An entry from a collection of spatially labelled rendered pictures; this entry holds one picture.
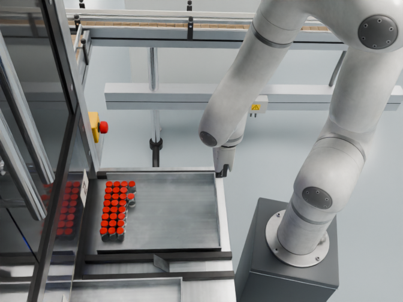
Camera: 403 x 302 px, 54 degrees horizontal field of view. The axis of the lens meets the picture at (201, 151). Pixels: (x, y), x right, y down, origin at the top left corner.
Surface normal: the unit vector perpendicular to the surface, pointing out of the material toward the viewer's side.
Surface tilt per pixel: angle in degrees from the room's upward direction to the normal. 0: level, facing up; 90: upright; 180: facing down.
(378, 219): 0
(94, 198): 0
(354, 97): 90
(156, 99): 90
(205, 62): 90
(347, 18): 91
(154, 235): 0
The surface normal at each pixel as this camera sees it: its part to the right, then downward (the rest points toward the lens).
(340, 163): 0.18, -0.56
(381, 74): 0.01, 0.19
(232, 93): -0.18, 0.04
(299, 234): -0.48, 0.65
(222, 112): -0.32, 0.34
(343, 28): -0.92, 0.36
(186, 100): 0.06, 0.77
